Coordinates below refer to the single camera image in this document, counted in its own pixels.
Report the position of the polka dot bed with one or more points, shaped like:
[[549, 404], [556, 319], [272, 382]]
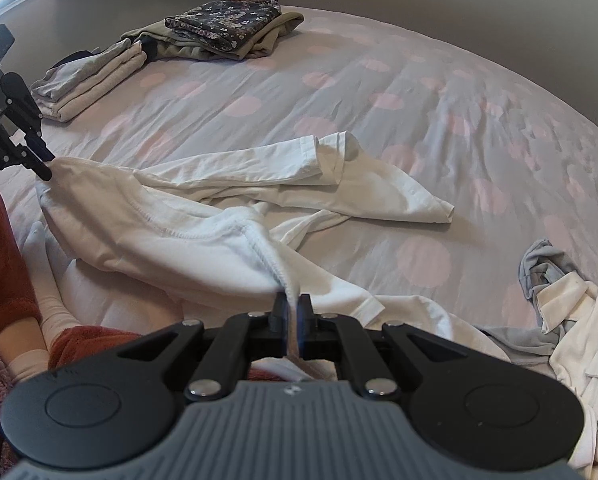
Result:
[[379, 110]]

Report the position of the beige folded garment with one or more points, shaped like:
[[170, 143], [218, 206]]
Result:
[[269, 40]]

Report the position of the person's white sock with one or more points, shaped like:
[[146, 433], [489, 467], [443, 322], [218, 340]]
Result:
[[54, 300], [19, 355]]

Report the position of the person's red trouser leg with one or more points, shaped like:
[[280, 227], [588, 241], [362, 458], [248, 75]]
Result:
[[4, 250], [94, 342]]

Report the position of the white t-shirt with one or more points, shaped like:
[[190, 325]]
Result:
[[179, 220]]

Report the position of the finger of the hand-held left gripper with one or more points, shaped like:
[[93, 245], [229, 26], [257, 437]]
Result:
[[26, 107], [4, 152]]

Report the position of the black garment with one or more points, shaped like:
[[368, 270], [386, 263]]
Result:
[[74, 56]]

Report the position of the cream folded garment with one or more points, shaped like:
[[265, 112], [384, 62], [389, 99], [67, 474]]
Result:
[[94, 90]]

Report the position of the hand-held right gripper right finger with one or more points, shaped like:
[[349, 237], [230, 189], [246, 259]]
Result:
[[306, 325]]

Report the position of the white crumpled garment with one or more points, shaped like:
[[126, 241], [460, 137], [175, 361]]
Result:
[[589, 350]]

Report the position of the grey crumpled garment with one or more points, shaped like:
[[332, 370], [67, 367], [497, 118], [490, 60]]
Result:
[[534, 270]]

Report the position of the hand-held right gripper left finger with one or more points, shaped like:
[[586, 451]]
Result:
[[281, 320]]

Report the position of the dark floral folded garment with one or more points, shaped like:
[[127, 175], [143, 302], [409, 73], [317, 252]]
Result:
[[224, 22]]

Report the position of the grey folded garment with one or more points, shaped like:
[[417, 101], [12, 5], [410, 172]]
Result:
[[79, 72]]

